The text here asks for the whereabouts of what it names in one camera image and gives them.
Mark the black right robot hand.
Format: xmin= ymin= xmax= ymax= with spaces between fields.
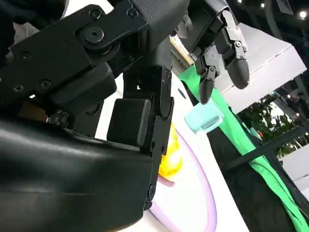
xmin=0 ymin=0 xmax=190 ymax=232

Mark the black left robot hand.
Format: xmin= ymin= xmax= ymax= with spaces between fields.
xmin=175 ymin=0 xmax=251 ymax=105

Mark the orange white toy bread roll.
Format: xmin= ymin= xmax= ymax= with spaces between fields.
xmin=157 ymin=122 xmax=183 ymax=182

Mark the white cabinet block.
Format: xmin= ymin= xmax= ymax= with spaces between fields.
xmin=216 ymin=22 xmax=308 ymax=114

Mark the pale green mug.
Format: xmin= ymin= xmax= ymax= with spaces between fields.
xmin=183 ymin=100 xmax=225 ymax=134

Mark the green leafy plant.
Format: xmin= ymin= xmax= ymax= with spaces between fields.
xmin=238 ymin=96 xmax=304 ymax=157

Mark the green cloth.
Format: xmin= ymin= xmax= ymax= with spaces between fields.
xmin=178 ymin=65 xmax=309 ymax=232

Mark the black upright pole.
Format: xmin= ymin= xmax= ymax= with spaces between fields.
xmin=224 ymin=125 xmax=309 ymax=171

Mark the lilac plate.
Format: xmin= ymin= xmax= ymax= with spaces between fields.
xmin=149 ymin=127 xmax=218 ymax=232

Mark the black backdrop cloth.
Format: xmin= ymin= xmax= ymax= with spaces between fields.
xmin=187 ymin=89 xmax=309 ymax=232

